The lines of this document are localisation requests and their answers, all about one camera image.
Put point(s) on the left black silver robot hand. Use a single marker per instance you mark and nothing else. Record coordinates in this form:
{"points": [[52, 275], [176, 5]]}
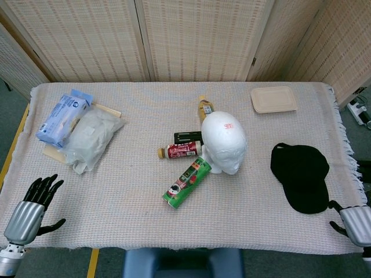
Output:
{"points": [[26, 217]]}

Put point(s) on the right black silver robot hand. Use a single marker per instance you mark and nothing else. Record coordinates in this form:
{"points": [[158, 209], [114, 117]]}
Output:
{"points": [[355, 221]]}

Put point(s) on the black cap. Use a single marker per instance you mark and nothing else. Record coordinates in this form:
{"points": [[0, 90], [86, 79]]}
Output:
{"points": [[301, 176]]}

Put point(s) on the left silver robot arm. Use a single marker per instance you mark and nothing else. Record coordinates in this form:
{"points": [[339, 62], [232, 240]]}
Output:
{"points": [[8, 259]]}

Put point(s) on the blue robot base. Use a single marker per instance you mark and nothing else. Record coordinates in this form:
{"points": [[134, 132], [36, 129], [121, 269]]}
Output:
{"points": [[179, 263]]}

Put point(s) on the white foam mannequin head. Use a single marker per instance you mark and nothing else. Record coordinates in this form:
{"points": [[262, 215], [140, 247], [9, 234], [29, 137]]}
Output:
{"points": [[224, 139]]}

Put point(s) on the yellow floor tape strip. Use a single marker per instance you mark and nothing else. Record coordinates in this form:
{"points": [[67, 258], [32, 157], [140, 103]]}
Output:
{"points": [[93, 263], [13, 147]]}

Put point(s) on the clear plastic bag with cloth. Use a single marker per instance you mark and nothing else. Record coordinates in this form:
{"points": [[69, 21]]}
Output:
{"points": [[90, 136]]}

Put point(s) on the pink woven tablecloth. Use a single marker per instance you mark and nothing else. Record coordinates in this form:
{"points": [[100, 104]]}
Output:
{"points": [[130, 208]]}

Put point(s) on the blue paper box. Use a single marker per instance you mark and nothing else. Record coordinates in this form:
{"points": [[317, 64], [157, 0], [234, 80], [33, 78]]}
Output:
{"points": [[62, 117]]}

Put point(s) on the white floor device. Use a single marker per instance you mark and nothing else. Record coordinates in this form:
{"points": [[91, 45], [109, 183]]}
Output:
{"points": [[360, 111]]}

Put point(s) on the light wooden board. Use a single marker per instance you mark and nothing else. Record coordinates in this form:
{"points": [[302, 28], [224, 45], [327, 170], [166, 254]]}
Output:
{"points": [[110, 110]]}

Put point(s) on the beige lidded food container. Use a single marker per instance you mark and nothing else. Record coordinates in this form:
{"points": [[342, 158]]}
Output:
{"points": [[274, 99]]}

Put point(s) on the woven folding screen panel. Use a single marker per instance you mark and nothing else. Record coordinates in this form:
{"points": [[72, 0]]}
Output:
{"points": [[14, 66], [203, 37], [81, 37], [345, 49], [285, 40]]}

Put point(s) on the green Pringles can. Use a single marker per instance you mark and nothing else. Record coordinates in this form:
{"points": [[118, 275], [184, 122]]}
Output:
{"points": [[188, 182]]}

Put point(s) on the red label drink bottle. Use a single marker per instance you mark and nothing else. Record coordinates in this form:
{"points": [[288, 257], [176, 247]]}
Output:
{"points": [[182, 149]]}

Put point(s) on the yellow tea bottle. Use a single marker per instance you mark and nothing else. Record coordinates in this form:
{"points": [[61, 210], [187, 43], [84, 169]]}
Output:
{"points": [[205, 108]]}

